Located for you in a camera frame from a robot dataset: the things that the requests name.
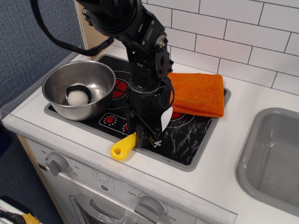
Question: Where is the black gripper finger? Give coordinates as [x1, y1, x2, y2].
[125, 109, 137, 134]
[136, 125, 162, 147]

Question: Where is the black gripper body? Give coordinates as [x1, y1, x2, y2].
[125, 84, 174, 133]

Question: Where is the yellow handled white toy knife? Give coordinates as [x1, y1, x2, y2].
[110, 106, 173, 161]

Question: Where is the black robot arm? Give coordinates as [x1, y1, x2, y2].
[80, 0, 175, 147]

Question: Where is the folded orange cloth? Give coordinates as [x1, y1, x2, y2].
[168, 73, 225, 118]

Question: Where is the black toy stove top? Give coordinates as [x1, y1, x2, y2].
[42, 55, 218, 172]

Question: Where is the stainless steel bowl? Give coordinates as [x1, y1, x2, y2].
[42, 61, 116, 121]

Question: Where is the white black plush ball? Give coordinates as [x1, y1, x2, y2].
[65, 83, 92, 106]

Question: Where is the grey right oven knob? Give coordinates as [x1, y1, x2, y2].
[134, 196, 164, 223]

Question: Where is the grey oven knob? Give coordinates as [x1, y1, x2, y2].
[134, 196, 164, 223]
[45, 152, 69, 176]

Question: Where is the wooden side panel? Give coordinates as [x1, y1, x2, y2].
[74, 1, 108, 49]

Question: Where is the white toy oven front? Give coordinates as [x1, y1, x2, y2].
[28, 140, 228, 224]

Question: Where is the grey left oven knob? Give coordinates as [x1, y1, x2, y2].
[45, 152, 69, 176]

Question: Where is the grey toy sink basin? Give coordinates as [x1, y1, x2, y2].
[236, 108, 299, 216]

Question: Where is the yellow black object bottom left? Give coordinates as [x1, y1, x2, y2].
[0, 210, 40, 224]

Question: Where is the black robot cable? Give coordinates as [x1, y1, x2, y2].
[29, 0, 115, 56]

